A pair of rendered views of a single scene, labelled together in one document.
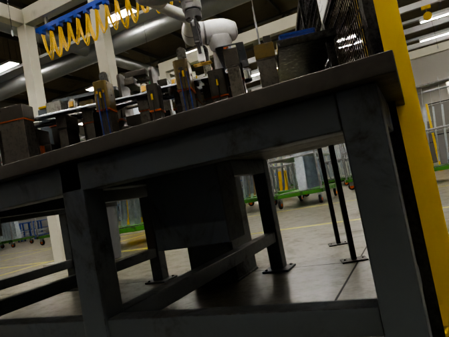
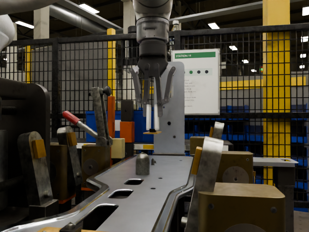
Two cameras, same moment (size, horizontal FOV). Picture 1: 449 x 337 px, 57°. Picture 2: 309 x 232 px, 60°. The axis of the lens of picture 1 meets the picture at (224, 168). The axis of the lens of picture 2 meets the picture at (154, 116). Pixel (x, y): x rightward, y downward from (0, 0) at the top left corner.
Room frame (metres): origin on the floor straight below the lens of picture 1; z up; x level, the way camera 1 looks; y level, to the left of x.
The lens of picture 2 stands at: (1.76, 0.75, 1.12)
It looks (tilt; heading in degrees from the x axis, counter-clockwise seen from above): 1 degrees up; 273
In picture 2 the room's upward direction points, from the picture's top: straight up
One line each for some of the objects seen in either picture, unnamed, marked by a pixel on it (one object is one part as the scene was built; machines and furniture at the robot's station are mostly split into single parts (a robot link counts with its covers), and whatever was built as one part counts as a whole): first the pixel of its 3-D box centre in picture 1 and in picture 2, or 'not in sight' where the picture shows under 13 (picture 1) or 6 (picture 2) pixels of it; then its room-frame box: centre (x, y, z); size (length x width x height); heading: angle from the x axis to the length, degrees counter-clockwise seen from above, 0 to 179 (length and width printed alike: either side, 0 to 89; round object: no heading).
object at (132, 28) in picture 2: not in sight; (134, 44); (1.94, -0.66, 1.52); 0.07 x 0.07 x 0.18
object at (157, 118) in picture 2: (200, 54); (157, 117); (1.79, 0.01, 1.13); 0.03 x 0.01 x 0.07; 83
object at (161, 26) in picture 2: (191, 5); (152, 33); (1.80, 0.01, 1.36); 0.09 x 0.09 x 0.06
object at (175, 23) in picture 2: not in sight; (175, 40); (1.72, -0.63, 1.53); 0.07 x 0.07 x 0.20
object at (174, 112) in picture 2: (257, 31); (168, 107); (1.76, -0.25, 1.17); 0.12 x 0.01 x 0.34; 173
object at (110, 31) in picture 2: not in sight; (65, 130); (2.86, -2.07, 1.00); 1.34 x 0.14 x 2.00; 155
